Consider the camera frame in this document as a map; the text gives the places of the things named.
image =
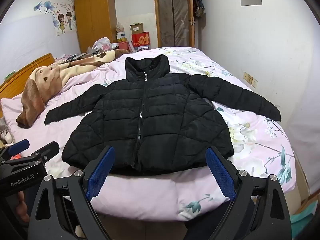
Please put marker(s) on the brown dog print blanket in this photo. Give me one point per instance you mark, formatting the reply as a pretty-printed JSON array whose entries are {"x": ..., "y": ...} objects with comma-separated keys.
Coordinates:
[{"x": 45, "y": 80}]

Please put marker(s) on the cartoon couple wall sticker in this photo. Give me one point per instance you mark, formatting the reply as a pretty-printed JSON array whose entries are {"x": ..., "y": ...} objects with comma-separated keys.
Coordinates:
[{"x": 63, "y": 17}]

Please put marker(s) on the black puffer jacket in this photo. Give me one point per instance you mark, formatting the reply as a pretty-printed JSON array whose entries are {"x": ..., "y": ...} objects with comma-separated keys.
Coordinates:
[{"x": 155, "y": 120}]

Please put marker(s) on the small cardboard box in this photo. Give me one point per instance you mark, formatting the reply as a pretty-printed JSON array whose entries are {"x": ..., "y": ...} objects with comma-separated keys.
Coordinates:
[{"x": 136, "y": 28}]

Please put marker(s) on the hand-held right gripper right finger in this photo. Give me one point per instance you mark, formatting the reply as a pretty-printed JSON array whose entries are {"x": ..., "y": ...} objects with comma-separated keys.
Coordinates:
[{"x": 220, "y": 175}]

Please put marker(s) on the wooden framed door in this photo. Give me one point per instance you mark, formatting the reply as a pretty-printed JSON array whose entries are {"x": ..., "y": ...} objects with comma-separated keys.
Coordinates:
[{"x": 175, "y": 15}]

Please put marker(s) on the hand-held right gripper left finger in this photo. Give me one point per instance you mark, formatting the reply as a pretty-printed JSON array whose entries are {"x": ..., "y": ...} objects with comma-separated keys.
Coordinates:
[{"x": 98, "y": 180}]

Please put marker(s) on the white plastic bag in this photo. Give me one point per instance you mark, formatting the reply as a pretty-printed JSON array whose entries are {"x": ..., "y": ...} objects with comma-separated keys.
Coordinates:
[{"x": 102, "y": 44}]

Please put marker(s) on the wooden headboard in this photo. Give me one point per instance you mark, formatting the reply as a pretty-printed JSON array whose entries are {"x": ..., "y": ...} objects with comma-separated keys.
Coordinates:
[{"x": 22, "y": 72}]

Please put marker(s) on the teal box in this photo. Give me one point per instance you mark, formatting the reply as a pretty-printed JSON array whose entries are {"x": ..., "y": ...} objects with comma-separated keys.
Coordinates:
[{"x": 303, "y": 213}]

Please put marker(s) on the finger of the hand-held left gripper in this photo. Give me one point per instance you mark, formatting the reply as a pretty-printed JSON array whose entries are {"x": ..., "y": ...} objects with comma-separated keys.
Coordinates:
[
  {"x": 18, "y": 146},
  {"x": 48, "y": 150}
]

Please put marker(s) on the wall socket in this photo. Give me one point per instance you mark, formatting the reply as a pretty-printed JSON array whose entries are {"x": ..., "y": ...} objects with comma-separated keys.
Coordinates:
[{"x": 250, "y": 80}]

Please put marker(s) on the pink floral bedsheet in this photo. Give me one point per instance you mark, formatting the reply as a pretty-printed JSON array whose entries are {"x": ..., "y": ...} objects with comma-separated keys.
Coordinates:
[{"x": 250, "y": 140}]

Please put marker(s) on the red gift box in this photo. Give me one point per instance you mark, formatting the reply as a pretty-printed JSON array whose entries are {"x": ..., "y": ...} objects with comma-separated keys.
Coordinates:
[{"x": 140, "y": 39}]

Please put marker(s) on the clear snack bag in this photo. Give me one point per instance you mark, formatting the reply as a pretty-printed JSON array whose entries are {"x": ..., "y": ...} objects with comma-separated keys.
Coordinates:
[{"x": 120, "y": 27}]

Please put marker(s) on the hanging bags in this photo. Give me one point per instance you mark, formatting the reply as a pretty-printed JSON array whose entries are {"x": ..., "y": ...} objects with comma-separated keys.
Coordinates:
[{"x": 198, "y": 2}]

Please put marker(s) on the wooden wardrobe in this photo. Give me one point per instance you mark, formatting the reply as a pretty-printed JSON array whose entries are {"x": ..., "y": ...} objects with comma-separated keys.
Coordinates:
[{"x": 96, "y": 17}]

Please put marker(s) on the person's left hand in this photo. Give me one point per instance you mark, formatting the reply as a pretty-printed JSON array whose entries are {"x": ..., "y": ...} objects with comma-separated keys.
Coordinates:
[{"x": 23, "y": 206}]

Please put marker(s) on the pink plastic bin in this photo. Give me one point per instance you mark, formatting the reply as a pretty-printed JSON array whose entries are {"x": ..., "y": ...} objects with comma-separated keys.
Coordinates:
[{"x": 125, "y": 47}]

